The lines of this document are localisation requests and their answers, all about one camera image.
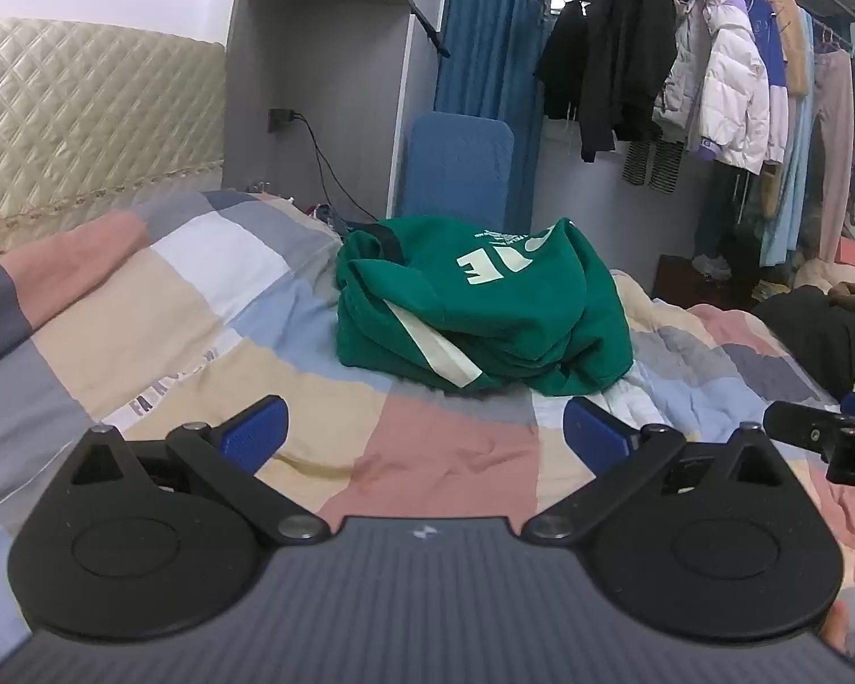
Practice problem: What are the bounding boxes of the green hoodie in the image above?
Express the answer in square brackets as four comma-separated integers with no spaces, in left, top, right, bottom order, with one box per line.
[335,215,635,398]

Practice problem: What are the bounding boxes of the blue curtain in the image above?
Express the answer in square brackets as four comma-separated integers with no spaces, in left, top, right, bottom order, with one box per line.
[434,0,557,229]

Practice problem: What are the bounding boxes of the blue padded board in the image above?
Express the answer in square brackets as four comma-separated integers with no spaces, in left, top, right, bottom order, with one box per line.
[402,112,514,229]

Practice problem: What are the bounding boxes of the striped garment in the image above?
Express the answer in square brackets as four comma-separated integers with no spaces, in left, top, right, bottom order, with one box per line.
[623,135,685,193]

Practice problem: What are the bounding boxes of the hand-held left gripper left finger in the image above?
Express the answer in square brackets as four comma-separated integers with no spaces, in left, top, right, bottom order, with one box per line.
[67,396,327,548]

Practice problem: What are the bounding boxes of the black cloth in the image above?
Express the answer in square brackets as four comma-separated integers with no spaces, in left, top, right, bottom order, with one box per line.
[751,285,855,401]

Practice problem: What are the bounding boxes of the cream quilted headboard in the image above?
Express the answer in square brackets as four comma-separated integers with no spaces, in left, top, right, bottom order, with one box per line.
[0,18,227,258]

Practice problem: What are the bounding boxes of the light blue garment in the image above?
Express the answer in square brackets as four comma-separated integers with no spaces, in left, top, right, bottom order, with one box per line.
[759,89,818,268]

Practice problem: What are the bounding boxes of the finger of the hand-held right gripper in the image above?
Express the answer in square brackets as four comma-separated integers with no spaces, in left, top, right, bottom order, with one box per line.
[764,401,855,453]

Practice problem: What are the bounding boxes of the patchwork blanket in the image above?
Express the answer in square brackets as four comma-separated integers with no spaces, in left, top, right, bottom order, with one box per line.
[0,189,855,657]

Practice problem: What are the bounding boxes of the pile of small bedside things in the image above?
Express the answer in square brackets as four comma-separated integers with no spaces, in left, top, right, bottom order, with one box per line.
[295,201,359,230]

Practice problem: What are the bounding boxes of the white cloth bundle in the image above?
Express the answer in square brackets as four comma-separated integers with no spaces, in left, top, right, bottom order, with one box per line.
[691,253,735,280]

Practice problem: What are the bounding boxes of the short black jacket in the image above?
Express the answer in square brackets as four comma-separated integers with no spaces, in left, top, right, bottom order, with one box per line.
[534,0,594,122]

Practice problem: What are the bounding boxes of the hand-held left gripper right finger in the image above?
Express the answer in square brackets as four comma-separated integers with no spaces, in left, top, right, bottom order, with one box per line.
[526,397,792,544]

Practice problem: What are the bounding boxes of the pink trousers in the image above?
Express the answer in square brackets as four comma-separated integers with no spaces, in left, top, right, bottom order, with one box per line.
[812,50,855,266]

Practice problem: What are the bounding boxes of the beige coat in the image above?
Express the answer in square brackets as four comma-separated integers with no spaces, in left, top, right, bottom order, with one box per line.
[759,0,815,97]

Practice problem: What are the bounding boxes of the white puffer jacket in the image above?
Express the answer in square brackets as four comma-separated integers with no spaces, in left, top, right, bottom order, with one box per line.
[652,0,774,176]

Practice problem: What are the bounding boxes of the black charger cable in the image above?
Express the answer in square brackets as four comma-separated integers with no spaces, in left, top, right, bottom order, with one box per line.
[292,112,378,223]

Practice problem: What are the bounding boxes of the royal blue garment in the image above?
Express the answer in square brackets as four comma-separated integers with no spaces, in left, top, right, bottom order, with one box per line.
[744,0,789,90]

